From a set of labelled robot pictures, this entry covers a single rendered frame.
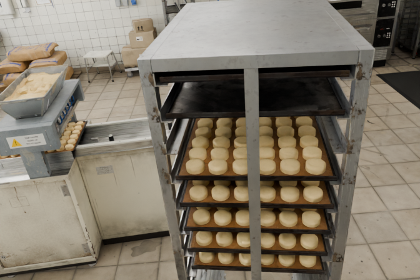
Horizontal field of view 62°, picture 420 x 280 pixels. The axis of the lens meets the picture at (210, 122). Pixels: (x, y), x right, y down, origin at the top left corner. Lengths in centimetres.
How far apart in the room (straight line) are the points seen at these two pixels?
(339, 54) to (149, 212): 213
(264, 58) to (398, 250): 233
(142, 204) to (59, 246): 61
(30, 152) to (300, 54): 180
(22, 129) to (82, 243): 92
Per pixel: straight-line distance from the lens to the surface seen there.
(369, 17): 569
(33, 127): 216
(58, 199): 242
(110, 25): 636
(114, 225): 277
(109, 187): 253
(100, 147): 237
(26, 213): 256
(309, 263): 117
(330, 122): 97
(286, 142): 100
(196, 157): 96
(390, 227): 304
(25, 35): 688
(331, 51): 74
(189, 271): 117
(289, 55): 73
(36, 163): 228
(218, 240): 109
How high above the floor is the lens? 204
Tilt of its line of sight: 29 degrees down
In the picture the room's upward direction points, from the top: 5 degrees counter-clockwise
